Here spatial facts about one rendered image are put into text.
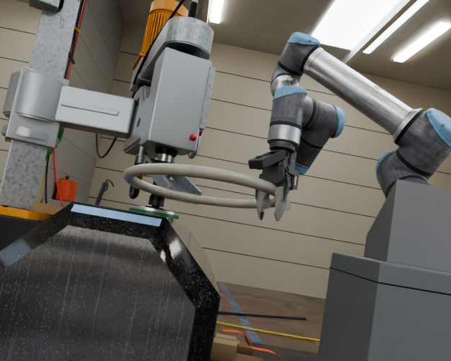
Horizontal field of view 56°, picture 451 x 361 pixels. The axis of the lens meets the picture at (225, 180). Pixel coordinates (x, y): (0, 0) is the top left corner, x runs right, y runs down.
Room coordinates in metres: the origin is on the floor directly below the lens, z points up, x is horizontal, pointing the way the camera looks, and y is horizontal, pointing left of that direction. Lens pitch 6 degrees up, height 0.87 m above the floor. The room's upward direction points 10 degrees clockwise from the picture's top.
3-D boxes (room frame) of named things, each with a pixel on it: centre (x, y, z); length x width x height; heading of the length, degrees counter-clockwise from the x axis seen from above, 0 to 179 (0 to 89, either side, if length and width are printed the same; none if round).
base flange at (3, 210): (2.46, 1.17, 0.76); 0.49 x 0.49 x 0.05; 88
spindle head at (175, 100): (1.96, 0.31, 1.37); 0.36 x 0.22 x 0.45; 21
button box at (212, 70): (1.86, 0.15, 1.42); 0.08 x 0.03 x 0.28; 21
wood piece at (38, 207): (2.40, 0.92, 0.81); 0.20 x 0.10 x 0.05; 96
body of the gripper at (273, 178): (1.16, -0.15, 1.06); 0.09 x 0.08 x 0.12; 140
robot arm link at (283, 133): (1.16, -0.14, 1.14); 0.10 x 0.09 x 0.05; 50
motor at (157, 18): (2.50, 0.50, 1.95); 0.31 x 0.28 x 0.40; 111
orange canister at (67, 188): (5.23, 1.89, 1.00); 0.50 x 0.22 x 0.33; 5
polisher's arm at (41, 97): (2.47, 0.97, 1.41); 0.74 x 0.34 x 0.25; 93
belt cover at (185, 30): (2.21, 0.41, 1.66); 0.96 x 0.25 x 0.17; 21
